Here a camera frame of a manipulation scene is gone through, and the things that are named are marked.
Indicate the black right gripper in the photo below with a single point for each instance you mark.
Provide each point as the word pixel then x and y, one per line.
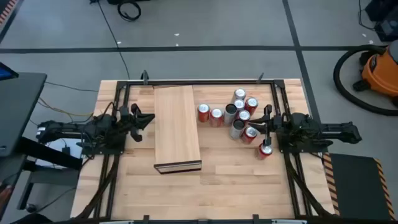
pixel 273 124

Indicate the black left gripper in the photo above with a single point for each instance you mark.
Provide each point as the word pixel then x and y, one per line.
pixel 132 123

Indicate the red cola can black script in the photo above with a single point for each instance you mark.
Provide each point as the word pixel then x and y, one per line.
pixel 248 134
pixel 263 152

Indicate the red cola can white script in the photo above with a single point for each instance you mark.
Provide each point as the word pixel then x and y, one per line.
pixel 244 115
pixel 251 104

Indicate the red soda can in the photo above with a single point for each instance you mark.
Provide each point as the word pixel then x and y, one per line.
pixel 203 113
pixel 215 119

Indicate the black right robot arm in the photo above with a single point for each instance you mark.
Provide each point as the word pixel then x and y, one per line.
pixel 339 130

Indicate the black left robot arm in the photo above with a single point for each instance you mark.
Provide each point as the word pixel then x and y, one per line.
pixel 56 127

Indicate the small black power plug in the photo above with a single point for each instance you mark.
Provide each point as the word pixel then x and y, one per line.
pixel 66 150

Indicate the orange shop vacuum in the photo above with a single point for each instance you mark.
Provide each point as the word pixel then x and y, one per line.
pixel 336 77
pixel 381 74

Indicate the white paper sheet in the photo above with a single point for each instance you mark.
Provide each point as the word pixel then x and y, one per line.
pixel 53 147

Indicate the black mat hazard-striped edges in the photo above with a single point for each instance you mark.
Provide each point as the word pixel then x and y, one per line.
pixel 354 186

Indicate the black desk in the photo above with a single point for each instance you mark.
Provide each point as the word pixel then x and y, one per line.
pixel 18 109

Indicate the black caster wheel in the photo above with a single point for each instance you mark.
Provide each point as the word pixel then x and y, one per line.
pixel 30 208

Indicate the dark monitor screen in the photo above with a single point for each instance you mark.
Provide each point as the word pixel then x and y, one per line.
pixel 6 73

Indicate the black equipment case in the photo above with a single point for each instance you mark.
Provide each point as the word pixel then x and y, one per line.
pixel 388 28

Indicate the wooden shelf black metal frame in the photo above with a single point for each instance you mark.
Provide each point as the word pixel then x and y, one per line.
pixel 175 124

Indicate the black frame clamp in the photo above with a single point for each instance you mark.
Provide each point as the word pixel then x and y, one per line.
pixel 255 218
pixel 260 79
pixel 145 77
pixel 146 218

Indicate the black aluminium table frame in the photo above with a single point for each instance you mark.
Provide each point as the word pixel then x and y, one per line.
pixel 217 82

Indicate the black desk support frame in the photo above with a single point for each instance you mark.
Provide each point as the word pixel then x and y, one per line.
pixel 49 153

